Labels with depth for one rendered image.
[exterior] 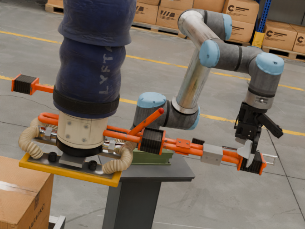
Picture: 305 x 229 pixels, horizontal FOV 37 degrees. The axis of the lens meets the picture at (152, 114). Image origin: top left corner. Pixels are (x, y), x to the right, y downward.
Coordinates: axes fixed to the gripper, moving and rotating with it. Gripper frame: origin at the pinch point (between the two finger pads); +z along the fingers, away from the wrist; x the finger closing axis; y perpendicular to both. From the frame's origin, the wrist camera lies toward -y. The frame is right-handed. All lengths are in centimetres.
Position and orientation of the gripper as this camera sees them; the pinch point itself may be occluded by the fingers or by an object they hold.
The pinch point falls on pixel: (248, 158)
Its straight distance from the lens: 164.6
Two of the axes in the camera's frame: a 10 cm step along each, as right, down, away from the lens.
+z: -1.8, 9.0, 3.9
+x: -1.1, 3.7, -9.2
